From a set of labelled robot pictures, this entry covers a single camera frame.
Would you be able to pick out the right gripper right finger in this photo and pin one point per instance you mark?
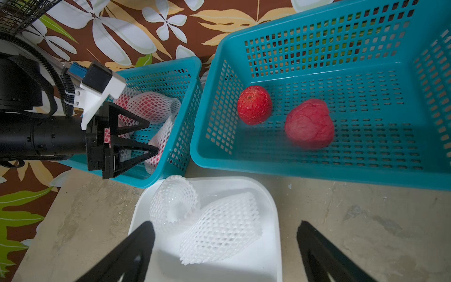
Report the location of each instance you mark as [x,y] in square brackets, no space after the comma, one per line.
[323,261]

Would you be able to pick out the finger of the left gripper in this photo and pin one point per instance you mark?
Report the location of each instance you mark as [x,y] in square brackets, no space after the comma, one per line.
[120,155]
[110,119]

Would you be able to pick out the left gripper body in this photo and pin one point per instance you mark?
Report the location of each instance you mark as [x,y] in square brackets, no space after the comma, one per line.
[98,153]

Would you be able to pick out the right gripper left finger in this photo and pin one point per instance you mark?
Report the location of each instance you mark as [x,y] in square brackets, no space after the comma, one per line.
[127,262]

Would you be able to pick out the netted apple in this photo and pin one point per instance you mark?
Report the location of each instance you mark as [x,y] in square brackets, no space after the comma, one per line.
[159,140]
[154,107]
[123,101]

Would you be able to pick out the white foam net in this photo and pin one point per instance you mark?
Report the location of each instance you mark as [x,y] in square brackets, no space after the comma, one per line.
[174,207]
[224,228]

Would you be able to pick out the red apple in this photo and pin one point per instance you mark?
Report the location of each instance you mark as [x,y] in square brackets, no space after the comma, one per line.
[310,126]
[254,105]

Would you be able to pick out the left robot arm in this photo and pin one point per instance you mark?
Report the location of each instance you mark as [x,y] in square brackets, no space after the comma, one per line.
[43,119]

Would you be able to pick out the netted apple in basket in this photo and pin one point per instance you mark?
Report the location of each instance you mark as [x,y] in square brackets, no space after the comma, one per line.
[123,101]
[154,107]

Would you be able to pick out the white plastic tub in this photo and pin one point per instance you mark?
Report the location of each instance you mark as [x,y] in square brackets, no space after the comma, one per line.
[260,262]

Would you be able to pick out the left teal plastic basket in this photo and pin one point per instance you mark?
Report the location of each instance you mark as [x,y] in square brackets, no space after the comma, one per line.
[179,78]

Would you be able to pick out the teal plastic basket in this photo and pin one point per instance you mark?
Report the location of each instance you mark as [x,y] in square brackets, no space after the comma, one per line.
[179,78]
[382,67]

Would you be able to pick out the right teal plastic basket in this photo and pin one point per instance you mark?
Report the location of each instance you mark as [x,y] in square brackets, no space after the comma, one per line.
[382,67]

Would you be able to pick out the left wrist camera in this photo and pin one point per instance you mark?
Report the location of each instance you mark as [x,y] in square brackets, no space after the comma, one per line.
[88,87]

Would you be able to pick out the black wire wall basket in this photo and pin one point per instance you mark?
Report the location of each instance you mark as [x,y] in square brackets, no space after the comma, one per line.
[16,15]

